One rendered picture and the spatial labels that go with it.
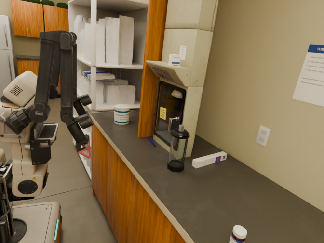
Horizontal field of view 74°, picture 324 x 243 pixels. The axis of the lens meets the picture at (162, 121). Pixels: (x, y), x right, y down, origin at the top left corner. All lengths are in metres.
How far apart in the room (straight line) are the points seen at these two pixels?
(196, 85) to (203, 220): 0.71
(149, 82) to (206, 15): 0.57
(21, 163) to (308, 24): 1.70
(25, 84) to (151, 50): 0.76
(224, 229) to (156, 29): 1.19
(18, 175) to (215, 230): 1.13
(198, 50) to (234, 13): 0.50
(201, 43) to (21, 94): 0.98
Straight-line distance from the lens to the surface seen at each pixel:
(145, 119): 1.59
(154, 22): 1.50
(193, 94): 1.27
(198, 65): 1.25
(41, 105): 1.16
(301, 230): 1.19
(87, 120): 1.19
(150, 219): 1.28
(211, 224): 1.01
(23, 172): 1.51
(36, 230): 1.93
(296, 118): 1.35
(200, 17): 1.23
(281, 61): 1.39
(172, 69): 1.16
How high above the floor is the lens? 1.62
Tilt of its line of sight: 20 degrees down
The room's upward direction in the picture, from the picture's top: 7 degrees clockwise
